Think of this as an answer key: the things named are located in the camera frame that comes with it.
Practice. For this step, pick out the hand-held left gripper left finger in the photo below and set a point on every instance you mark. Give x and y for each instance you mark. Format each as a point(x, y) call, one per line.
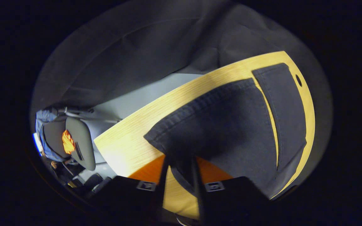
point(159, 193)

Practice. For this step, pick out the dark blue jeans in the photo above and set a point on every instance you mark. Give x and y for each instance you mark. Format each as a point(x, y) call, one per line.
point(225, 125)

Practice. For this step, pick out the blue garment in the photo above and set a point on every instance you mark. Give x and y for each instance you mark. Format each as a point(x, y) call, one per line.
point(44, 117)

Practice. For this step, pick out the orange cloth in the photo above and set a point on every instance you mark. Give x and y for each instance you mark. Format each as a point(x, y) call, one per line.
point(68, 142)

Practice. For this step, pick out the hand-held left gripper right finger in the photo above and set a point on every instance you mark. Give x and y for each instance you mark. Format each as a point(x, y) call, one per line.
point(200, 201)

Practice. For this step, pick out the grey office chair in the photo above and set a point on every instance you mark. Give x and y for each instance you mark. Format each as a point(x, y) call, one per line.
point(82, 141)

